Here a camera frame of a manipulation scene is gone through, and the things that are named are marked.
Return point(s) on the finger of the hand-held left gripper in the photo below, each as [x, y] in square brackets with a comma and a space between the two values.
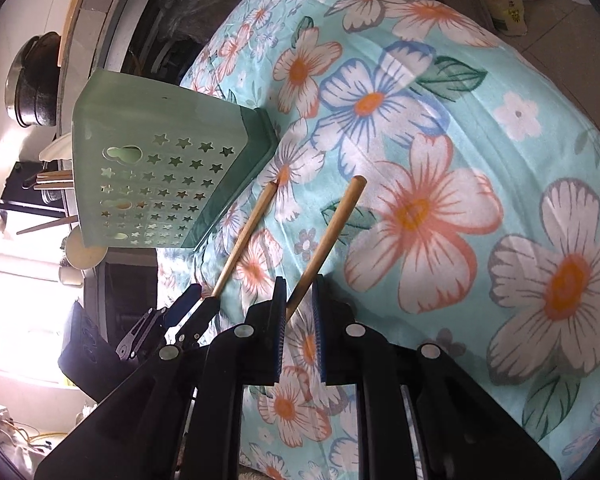
[185, 302]
[202, 317]

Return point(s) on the wooden board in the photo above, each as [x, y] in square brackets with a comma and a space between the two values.
[75, 10]

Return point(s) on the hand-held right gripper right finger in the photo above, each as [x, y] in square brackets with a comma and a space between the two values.
[322, 330]

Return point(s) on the grey concrete counter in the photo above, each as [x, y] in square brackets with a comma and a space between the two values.
[87, 40]

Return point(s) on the cream plastic ladle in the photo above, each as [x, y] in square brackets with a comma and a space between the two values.
[82, 252]

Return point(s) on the green plastic utensil holder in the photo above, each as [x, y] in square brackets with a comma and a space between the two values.
[145, 110]

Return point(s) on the floral blue blanket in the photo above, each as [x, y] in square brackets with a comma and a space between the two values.
[480, 110]

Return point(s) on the crumpled clear plastic bag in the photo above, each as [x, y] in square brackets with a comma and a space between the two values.
[200, 5]

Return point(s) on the black pot with lid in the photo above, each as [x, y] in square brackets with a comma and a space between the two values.
[25, 187]

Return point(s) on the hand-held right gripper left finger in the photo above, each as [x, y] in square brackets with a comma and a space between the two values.
[272, 345]

